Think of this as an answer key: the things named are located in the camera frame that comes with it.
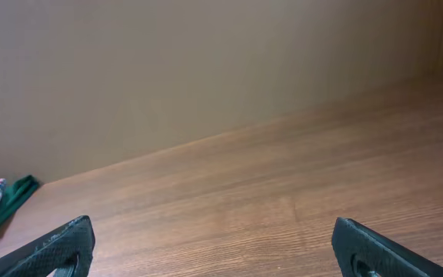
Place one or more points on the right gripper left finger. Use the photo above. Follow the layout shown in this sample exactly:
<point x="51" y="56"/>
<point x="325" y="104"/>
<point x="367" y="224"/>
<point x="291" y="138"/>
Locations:
<point x="64" y="251"/>

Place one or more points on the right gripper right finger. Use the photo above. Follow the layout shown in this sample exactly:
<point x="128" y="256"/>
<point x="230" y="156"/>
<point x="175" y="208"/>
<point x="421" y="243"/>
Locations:
<point x="360" y="251"/>

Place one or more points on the dark green garment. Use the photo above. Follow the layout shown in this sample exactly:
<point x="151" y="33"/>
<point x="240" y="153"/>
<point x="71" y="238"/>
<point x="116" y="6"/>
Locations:
<point x="16" y="195"/>

